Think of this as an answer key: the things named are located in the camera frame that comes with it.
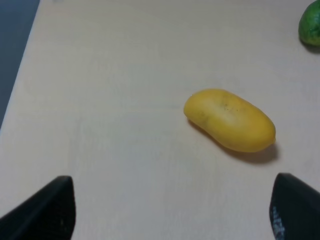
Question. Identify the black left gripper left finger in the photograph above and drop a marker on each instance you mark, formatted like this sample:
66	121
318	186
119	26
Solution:
49	214

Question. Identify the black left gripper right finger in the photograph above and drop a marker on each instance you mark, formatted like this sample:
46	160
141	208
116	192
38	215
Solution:
294	209

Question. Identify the yellow mango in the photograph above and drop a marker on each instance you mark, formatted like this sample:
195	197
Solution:
232	121

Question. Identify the green lime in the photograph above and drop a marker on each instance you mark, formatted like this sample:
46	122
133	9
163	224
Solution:
309	25

